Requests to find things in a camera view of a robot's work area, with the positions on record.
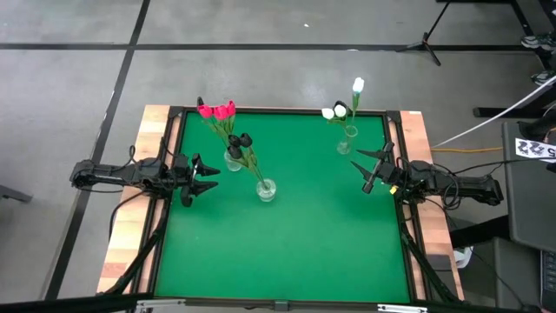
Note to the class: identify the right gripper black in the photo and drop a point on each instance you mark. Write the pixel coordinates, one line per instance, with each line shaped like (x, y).
(395, 176)

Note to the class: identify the red artificial tulip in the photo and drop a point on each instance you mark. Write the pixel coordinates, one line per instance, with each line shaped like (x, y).
(221, 113)
(231, 108)
(205, 111)

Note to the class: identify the person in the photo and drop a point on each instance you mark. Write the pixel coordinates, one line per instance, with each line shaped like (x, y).
(534, 42)

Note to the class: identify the small clear glass vase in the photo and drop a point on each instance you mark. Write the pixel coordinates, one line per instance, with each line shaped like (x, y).
(233, 164)

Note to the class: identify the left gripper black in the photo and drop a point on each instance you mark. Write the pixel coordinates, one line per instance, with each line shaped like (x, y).
(184, 178)

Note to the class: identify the round clear glass vase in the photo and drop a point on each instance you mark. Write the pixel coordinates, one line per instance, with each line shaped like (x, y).
(266, 193)

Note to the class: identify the printed number paper sign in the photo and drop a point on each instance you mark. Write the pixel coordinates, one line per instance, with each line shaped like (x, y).
(534, 150)

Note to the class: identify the grey metal foot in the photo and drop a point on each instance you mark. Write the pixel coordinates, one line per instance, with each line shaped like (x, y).
(15, 194)

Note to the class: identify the green felt mat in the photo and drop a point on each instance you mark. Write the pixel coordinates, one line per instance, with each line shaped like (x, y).
(282, 243)

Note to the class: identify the grey side table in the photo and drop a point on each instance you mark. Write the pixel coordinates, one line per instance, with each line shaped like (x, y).
(530, 204)

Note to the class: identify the black frame beam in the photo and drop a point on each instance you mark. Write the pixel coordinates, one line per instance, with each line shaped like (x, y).
(65, 304)

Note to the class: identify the white plastic object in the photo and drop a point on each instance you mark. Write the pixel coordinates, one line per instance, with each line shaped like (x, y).
(462, 256)

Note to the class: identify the tall clear glass vase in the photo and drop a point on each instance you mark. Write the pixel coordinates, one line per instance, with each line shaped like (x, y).
(344, 148)

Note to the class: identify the laptop with lit screen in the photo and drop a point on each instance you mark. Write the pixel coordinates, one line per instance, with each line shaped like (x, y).
(549, 278)

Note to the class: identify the black tripod stand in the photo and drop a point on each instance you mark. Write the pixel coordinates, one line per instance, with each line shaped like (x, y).
(425, 43)

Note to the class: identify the black table frame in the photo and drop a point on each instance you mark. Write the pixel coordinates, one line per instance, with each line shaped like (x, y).
(282, 109)

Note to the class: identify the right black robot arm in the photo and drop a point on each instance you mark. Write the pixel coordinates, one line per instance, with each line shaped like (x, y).
(460, 184)

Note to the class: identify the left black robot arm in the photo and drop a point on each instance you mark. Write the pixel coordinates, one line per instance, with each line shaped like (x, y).
(121, 174)

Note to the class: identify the black diagonal strut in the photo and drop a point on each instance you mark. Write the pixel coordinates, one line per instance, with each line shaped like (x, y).
(428, 265)
(139, 256)

